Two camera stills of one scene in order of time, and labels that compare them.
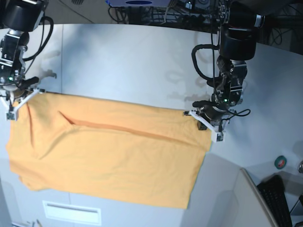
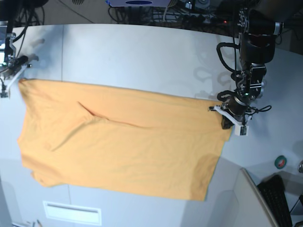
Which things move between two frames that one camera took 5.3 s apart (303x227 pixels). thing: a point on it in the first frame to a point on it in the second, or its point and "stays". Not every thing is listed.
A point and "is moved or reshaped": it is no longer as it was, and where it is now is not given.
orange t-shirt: x=138 y=152 is moved or reshaped
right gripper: x=214 y=116 to x=236 y=107
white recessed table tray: x=60 y=212 stays
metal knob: x=300 y=168 stays
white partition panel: x=253 y=210 stays
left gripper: x=22 y=91 to x=21 y=60
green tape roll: x=280 y=162 stays
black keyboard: x=272 y=190 stays
